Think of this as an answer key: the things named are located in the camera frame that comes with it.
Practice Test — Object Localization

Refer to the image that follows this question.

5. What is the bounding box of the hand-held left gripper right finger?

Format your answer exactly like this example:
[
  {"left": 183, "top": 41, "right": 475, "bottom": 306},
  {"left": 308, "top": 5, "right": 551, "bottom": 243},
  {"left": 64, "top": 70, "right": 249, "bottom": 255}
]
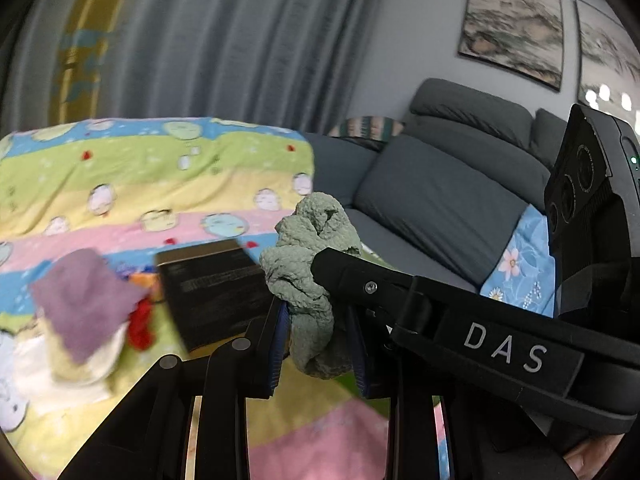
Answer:
[{"left": 347, "top": 305, "right": 581, "bottom": 480}]

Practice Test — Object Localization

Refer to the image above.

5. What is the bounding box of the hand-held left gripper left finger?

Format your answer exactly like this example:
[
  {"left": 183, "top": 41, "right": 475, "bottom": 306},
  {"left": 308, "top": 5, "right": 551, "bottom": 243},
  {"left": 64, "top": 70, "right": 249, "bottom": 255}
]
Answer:
[{"left": 57, "top": 299, "right": 292, "bottom": 480}]

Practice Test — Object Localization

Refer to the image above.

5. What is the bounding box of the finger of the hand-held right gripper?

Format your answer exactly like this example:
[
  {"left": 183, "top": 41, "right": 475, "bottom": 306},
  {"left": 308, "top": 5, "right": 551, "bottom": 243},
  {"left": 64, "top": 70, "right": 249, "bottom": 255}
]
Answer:
[{"left": 311, "top": 246, "right": 418, "bottom": 331}]

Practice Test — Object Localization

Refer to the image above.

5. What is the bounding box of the green knitted scrunchie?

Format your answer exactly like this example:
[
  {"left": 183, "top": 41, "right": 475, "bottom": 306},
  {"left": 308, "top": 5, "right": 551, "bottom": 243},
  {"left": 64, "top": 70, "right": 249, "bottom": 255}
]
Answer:
[{"left": 259, "top": 191, "right": 364, "bottom": 381}]

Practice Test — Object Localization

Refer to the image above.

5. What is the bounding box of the black metal tin box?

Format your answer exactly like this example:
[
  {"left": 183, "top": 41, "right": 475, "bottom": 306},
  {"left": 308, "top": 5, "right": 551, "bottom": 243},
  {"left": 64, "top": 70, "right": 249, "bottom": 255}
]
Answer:
[{"left": 154, "top": 239, "right": 277, "bottom": 354}]

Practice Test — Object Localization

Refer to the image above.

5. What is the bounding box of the person's right hand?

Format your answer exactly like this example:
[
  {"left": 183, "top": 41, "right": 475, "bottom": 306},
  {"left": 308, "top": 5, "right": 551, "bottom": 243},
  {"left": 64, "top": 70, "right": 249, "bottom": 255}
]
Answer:
[{"left": 564, "top": 432, "right": 628, "bottom": 480}]

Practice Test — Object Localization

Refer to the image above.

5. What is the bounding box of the blue floral cloth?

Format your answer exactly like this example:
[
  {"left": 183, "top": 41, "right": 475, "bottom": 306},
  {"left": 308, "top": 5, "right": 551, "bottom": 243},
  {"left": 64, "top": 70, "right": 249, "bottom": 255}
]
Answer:
[{"left": 479, "top": 204, "right": 557, "bottom": 318}]

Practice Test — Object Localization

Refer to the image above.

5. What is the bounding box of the grey sofa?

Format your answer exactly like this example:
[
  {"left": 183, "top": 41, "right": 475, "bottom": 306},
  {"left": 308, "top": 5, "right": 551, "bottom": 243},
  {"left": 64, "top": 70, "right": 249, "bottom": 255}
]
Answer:
[{"left": 304, "top": 77, "right": 573, "bottom": 318}]

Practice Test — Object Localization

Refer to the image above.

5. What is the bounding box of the striped patterned cushion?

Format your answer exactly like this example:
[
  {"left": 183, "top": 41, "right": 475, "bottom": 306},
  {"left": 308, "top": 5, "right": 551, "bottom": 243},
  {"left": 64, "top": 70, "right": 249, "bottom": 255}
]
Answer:
[{"left": 327, "top": 115, "right": 406, "bottom": 145}]

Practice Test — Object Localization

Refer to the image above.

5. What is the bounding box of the small orange blue box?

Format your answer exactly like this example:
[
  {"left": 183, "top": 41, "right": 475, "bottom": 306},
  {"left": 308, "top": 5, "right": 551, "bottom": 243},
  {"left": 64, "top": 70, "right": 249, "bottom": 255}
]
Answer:
[{"left": 122, "top": 266, "right": 162, "bottom": 306}]

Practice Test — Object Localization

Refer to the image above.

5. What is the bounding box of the purple cloth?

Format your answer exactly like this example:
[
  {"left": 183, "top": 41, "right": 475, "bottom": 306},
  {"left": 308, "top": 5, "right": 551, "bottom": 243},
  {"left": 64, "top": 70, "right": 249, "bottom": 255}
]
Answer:
[{"left": 30, "top": 249, "right": 152, "bottom": 367}]

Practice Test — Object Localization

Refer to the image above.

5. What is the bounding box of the white folded cloth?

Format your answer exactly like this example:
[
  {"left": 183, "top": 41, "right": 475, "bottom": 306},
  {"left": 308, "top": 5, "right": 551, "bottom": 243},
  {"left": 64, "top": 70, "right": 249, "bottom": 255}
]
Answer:
[{"left": 12, "top": 332, "right": 113, "bottom": 413}]

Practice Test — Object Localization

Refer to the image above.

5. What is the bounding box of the cartoon printed blanket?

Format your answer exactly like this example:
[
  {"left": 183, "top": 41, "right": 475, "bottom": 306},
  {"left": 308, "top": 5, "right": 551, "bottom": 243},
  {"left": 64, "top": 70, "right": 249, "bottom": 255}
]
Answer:
[{"left": 0, "top": 116, "right": 446, "bottom": 480}]

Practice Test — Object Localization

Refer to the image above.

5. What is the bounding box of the grey curtain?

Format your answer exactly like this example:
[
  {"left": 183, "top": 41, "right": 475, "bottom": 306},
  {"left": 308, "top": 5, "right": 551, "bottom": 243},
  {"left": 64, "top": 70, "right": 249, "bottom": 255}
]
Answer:
[{"left": 20, "top": 0, "right": 381, "bottom": 136}]

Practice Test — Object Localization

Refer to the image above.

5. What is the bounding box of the framed landscape painting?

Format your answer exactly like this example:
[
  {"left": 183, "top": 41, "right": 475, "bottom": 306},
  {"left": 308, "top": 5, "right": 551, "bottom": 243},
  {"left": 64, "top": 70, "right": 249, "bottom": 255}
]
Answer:
[
  {"left": 574, "top": 0, "right": 640, "bottom": 113},
  {"left": 456, "top": 0, "right": 566, "bottom": 93}
]

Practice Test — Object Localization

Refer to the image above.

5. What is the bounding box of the gold patterned curtain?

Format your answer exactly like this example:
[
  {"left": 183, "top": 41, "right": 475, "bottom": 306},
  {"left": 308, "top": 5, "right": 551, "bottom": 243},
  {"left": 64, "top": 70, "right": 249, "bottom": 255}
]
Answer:
[{"left": 57, "top": 0, "right": 133, "bottom": 126}]

